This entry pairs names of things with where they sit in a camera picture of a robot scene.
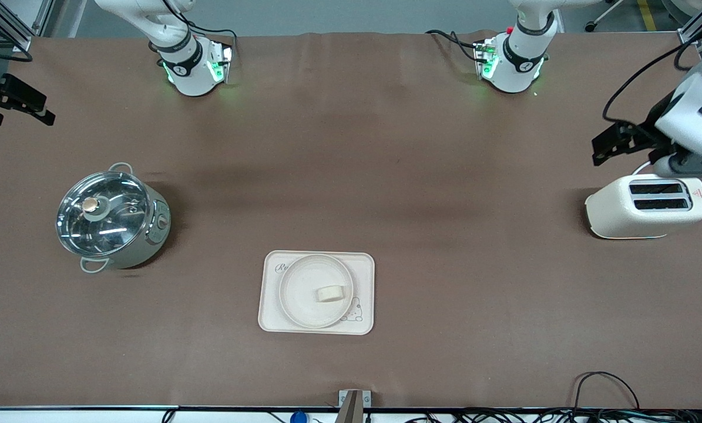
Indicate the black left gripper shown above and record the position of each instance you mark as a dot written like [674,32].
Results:
[642,134]

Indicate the white steamed bun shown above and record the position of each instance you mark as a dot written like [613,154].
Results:
[330,294]

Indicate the cream round plate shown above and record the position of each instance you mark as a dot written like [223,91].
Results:
[301,294]

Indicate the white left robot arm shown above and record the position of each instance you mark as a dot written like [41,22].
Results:
[521,59]

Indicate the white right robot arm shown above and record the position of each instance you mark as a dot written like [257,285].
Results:
[186,64]

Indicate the cream two-slot toaster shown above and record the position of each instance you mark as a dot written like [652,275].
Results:
[621,220]

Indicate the office chair caster base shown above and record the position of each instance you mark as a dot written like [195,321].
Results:
[606,14]

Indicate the glass pot lid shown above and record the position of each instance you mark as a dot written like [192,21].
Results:
[116,230]

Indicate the grey electric cooking pot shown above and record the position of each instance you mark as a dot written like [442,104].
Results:
[158,230]

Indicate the brown table cover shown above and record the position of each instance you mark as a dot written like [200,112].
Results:
[386,147]

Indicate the cream rabbit print tray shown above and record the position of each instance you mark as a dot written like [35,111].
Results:
[271,320]

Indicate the blue round object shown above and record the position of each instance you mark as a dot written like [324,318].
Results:
[299,418]

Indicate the aluminium frame post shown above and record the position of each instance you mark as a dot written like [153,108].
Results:
[694,26]
[10,26]

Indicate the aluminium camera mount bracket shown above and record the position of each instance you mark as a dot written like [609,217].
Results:
[353,402]

